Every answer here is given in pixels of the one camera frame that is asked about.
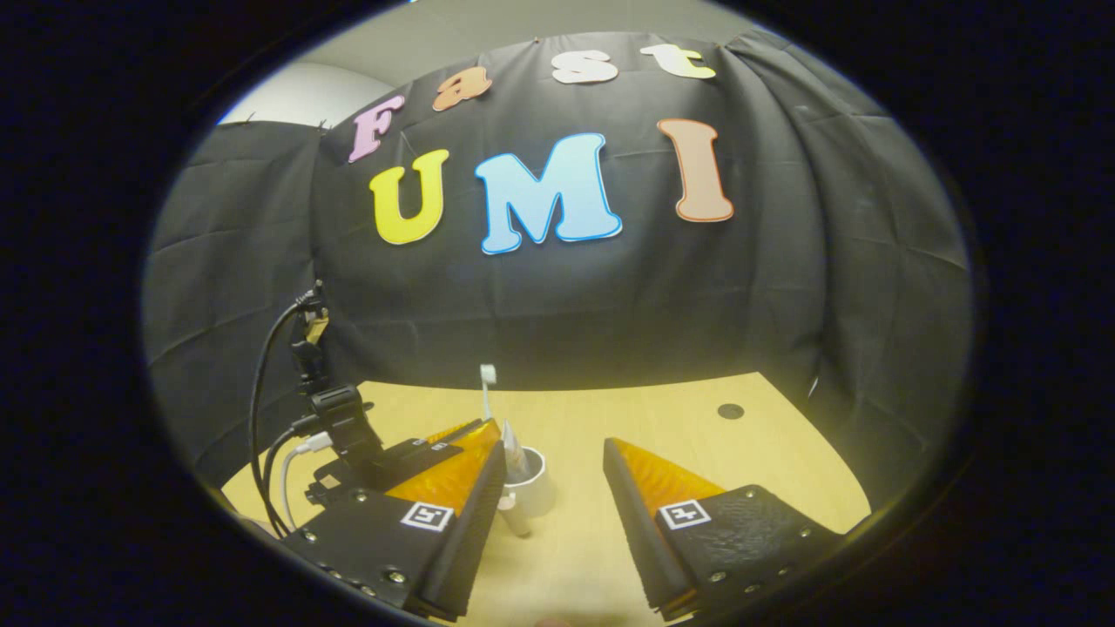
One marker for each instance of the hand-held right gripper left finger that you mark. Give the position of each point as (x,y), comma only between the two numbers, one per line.
(475,540)

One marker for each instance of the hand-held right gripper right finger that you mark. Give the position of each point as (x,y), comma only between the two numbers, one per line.
(640,531)

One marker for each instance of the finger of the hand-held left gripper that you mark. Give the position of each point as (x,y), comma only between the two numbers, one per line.
(418,460)

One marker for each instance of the pale green toothbrush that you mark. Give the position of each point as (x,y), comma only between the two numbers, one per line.
(488,374)

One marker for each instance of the light wooden desktop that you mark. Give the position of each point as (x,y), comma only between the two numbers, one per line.
(566,566)

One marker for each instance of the black backdrop cloth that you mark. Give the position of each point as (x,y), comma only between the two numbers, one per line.
(784,287)

